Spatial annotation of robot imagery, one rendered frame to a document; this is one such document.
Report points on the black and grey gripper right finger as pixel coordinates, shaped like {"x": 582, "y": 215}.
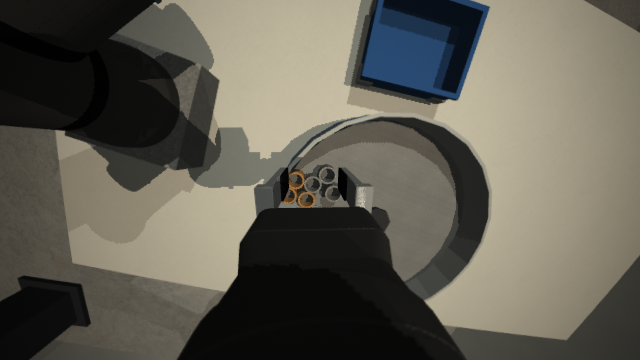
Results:
{"x": 354, "y": 191}

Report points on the dark grey metal bushing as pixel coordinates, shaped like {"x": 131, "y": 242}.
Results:
{"x": 312, "y": 189}
{"x": 333, "y": 198}
{"x": 330, "y": 180}

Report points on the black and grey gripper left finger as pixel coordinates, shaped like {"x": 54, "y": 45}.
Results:
{"x": 271, "y": 194}

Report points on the blue open crate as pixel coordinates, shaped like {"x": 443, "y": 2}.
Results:
{"x": 430, "y": 42}

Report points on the bronze bushing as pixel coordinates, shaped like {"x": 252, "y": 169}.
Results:
{"x": 299, "y": 185}
{"x": 289, "y": 200}
{"x": 303, "y": 203}

